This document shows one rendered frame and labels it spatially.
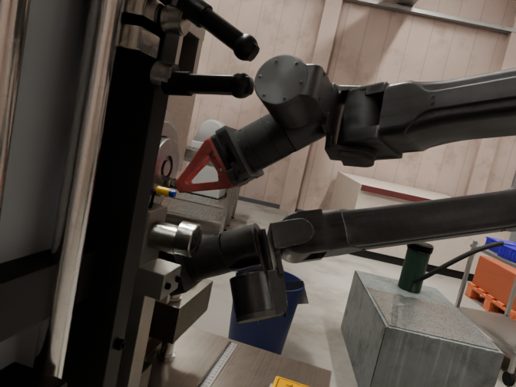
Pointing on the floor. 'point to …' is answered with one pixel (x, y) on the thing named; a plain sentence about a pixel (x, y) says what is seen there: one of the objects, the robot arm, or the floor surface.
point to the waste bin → (278, 338)
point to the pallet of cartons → (493, 285)
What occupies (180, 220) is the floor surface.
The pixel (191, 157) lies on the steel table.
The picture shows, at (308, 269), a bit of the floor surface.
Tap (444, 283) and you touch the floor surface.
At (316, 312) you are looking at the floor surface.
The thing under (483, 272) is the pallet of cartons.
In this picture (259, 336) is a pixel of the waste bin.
